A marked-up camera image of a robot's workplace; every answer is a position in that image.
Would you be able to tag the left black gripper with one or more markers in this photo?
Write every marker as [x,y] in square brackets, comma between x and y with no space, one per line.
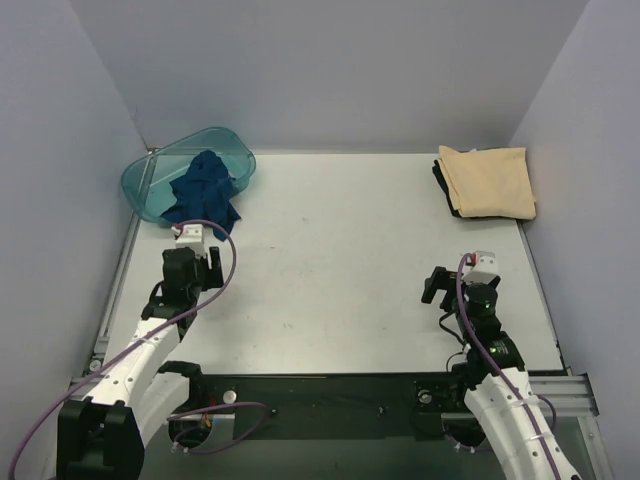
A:
[213,270]

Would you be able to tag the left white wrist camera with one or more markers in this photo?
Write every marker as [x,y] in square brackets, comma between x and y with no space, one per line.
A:
[190,236]

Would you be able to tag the aluminium frame rail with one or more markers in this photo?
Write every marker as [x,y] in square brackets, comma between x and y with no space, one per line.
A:
[572,395]

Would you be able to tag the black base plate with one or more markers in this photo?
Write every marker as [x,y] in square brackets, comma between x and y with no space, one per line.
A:
[423,406]

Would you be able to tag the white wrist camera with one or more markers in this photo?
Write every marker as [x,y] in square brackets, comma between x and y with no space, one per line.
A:
[483,267]
[190,236]

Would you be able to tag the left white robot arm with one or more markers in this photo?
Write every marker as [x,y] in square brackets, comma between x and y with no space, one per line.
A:
[104,435]

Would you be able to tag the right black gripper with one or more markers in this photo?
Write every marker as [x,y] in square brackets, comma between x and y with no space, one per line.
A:
[439,285]

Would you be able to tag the blue t shirt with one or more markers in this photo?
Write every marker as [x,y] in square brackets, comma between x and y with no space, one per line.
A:
[204,192]

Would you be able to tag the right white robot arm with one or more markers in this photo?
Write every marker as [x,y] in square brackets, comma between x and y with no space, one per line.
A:
[496,387]

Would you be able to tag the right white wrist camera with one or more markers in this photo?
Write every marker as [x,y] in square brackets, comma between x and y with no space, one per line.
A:
[483,267]

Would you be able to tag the folded beige t shirt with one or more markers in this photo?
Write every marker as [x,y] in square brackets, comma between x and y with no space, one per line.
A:
[489,183]

